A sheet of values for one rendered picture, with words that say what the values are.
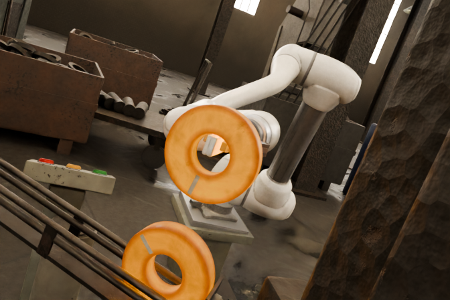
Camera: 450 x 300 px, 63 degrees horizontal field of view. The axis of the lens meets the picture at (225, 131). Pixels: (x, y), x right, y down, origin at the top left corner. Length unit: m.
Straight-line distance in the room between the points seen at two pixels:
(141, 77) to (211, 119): 3.80
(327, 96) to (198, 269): 0.91
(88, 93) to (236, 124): 2.29
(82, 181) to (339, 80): 0.89
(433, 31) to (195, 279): 0.47
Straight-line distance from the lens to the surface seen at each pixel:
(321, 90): 1.35
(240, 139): 0.54
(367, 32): 3.80
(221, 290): 1.89
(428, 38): 0.29
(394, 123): 0.28
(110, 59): 4.29
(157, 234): 0.60
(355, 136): 4.27
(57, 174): 1.12
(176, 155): 0.58
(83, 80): 2.76
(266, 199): 1.59
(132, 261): 0.65
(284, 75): 1.18
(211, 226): 1.61
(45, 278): 1.10
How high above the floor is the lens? 1.06
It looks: 11 degrees down
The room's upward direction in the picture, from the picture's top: 19 degrees clockwise
